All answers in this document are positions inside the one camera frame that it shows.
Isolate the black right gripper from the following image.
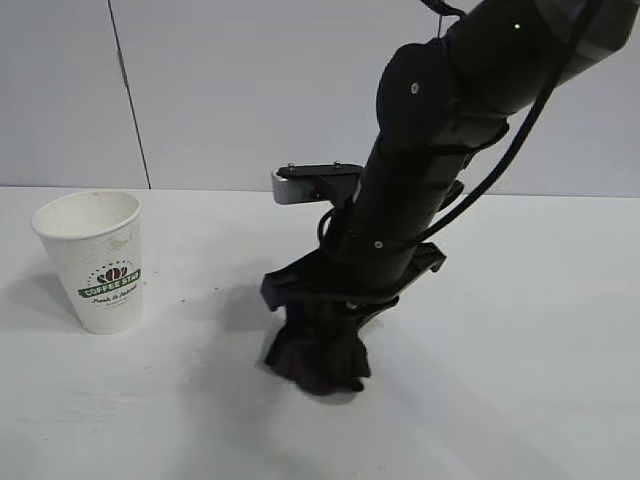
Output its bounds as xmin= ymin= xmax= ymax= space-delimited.
xmin=259 ymin=242 xmax=447 ymax=352

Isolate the black cloth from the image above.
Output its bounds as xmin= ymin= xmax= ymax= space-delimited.
xmin=260 ymin=299 xmax=373 ymax=398

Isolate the white paper coffee cup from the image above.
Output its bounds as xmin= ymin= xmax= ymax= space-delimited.
xmin=30 ymin=189 xmax=147 ymax=336

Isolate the thin black right camera cable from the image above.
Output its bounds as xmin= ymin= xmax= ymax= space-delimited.
xmin=315 ymin=201 xmax=354 ymax=257

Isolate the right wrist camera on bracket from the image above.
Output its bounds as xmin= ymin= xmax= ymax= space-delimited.
xmin=270 ymin=160 xmax=363 ymax=206

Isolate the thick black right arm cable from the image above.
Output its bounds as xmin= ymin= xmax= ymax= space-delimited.
xmin=399 ymin=0 xmax=604 ymax=247

